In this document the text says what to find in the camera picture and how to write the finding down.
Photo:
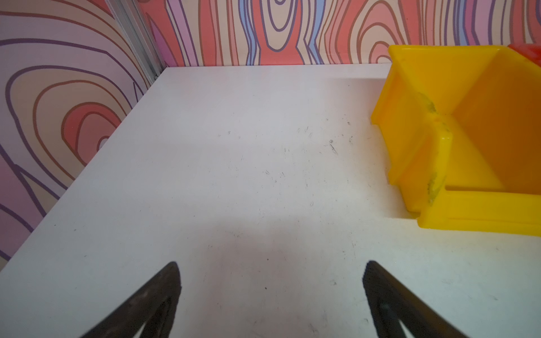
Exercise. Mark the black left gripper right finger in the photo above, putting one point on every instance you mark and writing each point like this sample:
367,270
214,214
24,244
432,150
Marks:
394,307

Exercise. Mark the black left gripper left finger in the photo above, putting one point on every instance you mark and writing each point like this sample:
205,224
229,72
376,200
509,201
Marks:
149,312

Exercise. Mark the red plastic bin middle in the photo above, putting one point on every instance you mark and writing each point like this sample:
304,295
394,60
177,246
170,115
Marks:
530,51

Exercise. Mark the yellow plastic bin left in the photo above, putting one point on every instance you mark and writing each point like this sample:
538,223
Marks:
462,128

